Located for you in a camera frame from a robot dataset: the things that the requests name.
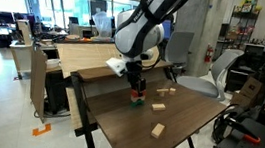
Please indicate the white bowl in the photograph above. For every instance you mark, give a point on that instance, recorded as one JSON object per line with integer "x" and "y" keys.
{"x": 53, "y": 63}

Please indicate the grey chair white frame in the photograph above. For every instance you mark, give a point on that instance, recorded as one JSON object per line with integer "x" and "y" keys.
{"x": 198, "y": 85}

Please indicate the white pedestal stand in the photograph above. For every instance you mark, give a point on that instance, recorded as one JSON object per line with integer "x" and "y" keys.
{"x": 22, "y": 58}

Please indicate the brown wooden shelf board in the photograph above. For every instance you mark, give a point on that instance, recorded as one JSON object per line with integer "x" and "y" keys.
{"x": 99, "y": 73}

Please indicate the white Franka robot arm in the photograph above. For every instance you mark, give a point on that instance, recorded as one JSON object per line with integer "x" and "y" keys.
{"x": 140, "y": 34}

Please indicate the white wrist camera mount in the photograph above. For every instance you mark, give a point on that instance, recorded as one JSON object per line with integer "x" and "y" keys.
{"x": 116, "y": 66}

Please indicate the standing wooden panel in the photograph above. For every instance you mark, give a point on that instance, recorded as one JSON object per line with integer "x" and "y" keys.
{"x": 37, "y": 80}

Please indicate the T-shaped wooden block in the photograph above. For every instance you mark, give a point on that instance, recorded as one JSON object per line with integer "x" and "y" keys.
{"x": 162, "y": 90}

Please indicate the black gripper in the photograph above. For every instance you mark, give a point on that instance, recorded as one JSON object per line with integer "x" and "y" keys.
{"x": 135, "y": 72}

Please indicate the black storage shelf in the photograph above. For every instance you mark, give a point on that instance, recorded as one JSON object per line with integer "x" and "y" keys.
{"x": 241, "y": 27}

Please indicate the clear plastic bag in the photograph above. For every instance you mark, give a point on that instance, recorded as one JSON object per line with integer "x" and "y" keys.
{"x": 103, "y": 23}

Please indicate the light wooden backboard panel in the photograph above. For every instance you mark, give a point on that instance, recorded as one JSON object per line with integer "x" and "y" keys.
{"x": 84, "y": 56}

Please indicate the grey mesh office chair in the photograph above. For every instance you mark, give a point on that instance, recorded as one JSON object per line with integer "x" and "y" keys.
{"x": 178, "y": 47}

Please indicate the red fire extinguisher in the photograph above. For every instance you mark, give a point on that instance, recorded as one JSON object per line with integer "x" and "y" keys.
{"x": 208, "y": 55}

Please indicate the plain cardboard box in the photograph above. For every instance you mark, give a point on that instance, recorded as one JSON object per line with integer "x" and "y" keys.
{"x": 251, "y": 89}

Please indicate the small wooden cube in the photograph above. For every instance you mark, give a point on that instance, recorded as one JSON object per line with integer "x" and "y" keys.
{"x": 172, "y": 91}

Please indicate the light wooden side board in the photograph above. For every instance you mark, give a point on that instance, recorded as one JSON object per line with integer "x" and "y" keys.
{"x": 73, "y": 107}

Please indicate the blue lit monitor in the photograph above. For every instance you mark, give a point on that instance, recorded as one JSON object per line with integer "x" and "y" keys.
{"x": 167, "y": 29}

